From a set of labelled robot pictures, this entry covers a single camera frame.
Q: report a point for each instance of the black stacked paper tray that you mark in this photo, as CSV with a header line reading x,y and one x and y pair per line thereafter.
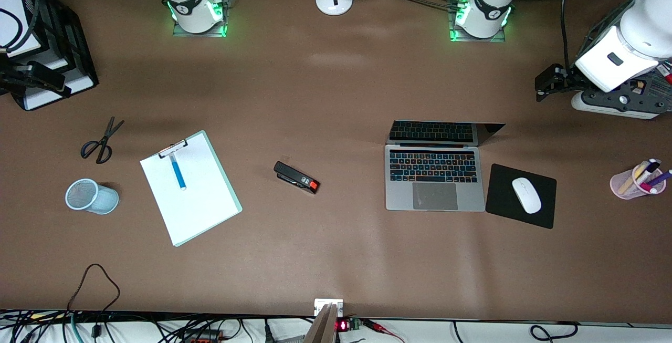
x,y
79,54

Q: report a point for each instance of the white marker black cap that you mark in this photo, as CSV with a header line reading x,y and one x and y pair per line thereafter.
x,y
651,167

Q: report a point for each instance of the white computer mouse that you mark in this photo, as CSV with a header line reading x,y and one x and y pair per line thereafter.
x,y
526,196

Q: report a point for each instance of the circuit board red display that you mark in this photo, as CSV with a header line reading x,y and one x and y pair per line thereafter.
x,y
342,325

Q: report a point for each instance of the blue mesh pen cup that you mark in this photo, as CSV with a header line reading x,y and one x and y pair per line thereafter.
x,y
105,198

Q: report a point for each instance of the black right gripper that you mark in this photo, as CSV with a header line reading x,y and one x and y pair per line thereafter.
x,y
21,74

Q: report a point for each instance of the silver laptop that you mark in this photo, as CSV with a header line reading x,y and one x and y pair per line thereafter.
x,y
436,196

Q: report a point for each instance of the grey mesh desk organizer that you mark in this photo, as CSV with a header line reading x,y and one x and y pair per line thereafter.
x,y
662,93

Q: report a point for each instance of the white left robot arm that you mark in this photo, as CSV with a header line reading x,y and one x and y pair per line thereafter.
x,y
488,7

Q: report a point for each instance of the blue marker white cap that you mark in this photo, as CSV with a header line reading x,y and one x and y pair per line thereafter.
x,y
178,175

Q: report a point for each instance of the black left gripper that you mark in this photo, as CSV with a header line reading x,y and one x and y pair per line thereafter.
x,y
566,79

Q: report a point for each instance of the wooden camera mount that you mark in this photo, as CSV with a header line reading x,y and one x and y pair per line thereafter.
x,y
323,327

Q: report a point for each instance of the black scissors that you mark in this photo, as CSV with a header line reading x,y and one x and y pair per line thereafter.
x,y
107,135

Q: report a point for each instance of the small white box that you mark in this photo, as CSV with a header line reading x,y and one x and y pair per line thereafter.
x,y
337,303

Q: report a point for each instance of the pink translucent pen cup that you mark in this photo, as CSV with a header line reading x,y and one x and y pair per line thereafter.
x,y
615,183

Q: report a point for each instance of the power strip orange switches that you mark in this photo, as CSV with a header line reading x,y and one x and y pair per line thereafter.
x,y
205,338

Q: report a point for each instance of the mint green clipboard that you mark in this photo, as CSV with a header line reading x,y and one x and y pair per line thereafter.
x,y
173,148

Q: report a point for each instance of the black stapler red tip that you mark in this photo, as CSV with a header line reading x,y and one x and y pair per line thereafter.
x,y
294,176

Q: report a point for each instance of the black mouse pad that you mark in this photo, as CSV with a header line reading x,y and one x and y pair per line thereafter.
x,y
499,201

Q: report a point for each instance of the purple marker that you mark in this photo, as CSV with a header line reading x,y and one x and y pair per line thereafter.
x,y
662,177

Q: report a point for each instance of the yellow marker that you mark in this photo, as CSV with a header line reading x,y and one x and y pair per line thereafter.
x,y
632,177

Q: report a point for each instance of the white paper sheet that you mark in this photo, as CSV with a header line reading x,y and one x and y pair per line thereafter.
x,y
199,206

